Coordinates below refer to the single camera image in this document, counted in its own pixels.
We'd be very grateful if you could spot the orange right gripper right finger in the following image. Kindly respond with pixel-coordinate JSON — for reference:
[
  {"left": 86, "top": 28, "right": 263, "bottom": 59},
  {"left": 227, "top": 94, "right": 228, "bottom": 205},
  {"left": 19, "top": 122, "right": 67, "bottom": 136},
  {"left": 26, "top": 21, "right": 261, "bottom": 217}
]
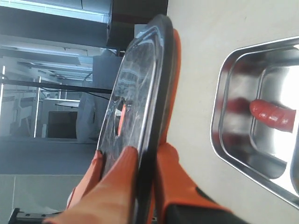
[{"left": 154, "top": 143, "right": 231, "bottom": 224}]

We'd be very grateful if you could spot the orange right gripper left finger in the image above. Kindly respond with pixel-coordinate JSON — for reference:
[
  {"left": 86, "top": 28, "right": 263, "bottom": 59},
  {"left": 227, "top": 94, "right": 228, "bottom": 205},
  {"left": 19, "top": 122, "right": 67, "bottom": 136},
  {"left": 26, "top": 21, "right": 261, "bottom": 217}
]
[{"left": 43, "top": 147, "right": 138, "bottom": 224}]

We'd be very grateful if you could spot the dark transparent box lid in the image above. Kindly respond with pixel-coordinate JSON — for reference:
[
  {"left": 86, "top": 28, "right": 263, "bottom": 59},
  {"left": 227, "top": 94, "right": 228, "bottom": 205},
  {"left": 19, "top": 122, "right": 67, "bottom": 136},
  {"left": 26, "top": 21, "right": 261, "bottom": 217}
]
[{"left": 97, "top": 15, "right": 178, "bottom": 224}]

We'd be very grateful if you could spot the red toy sausage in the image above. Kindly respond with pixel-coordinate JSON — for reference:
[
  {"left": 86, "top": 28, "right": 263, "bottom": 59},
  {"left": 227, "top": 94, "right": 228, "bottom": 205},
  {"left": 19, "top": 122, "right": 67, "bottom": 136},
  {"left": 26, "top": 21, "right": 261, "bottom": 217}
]
[{"left": 249, "top": 99, "right": 296, "bottom": 133}]

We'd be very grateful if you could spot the stainless steel lunch box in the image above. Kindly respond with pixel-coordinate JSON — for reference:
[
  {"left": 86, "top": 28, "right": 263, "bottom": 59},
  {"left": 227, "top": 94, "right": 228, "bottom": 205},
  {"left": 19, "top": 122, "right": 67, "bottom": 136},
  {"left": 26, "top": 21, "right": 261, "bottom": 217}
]
[{"left": 211, "top": 37, "right": 299, "bottom": 207}]

